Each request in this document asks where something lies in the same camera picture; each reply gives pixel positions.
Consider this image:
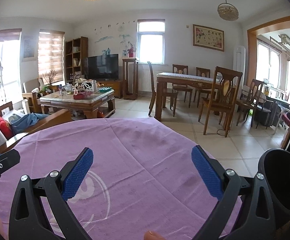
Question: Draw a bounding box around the red cushion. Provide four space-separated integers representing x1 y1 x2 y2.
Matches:
0 116 14 140

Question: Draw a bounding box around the wooden sofa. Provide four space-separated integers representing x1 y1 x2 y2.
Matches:
0 102 72 154

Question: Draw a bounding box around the purple tablecloth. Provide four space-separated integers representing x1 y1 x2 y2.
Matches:
0 118 217 239

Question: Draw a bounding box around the wooden coffee table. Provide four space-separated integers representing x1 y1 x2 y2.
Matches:
40 90 116 119

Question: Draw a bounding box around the left wooden dining chair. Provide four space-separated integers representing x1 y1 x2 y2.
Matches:
147 61 179 118

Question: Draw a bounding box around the wooden dining chair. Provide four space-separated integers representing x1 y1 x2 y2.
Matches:
198 66 243 137
147 61 179 118

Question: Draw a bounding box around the front wooden dining chair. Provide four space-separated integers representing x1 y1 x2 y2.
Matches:
198 66 243 137

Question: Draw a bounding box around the tall wooden plant stand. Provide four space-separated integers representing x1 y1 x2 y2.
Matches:
122 57 139 100

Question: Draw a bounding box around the wooden dining table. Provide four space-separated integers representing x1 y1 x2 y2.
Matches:
155 73 214 121

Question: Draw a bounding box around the black television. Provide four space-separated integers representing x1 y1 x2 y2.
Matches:
84 54 119 80

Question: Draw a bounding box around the white floor air conditioner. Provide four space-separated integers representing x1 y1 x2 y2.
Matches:
233 45 246 73

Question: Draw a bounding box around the wooden bookshelf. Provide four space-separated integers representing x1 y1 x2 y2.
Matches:
64 36 89 83

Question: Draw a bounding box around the framed floral painting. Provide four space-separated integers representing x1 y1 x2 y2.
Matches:
193 24 225 51

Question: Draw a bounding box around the hanging pendant lamp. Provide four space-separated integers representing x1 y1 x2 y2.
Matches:
217 0 239 21

